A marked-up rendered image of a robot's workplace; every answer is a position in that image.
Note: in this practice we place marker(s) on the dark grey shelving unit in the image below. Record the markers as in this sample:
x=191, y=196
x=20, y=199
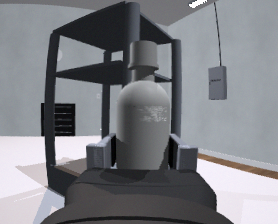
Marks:
x=104, y=29

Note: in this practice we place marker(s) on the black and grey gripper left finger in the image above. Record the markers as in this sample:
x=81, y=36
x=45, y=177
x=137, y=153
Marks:
x=102, y=154

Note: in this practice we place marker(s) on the grey bottle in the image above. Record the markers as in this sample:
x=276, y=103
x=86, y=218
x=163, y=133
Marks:
x=142, y=114

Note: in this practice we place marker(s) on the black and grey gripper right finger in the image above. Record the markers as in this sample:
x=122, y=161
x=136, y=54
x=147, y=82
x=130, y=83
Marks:
x=181, y=155

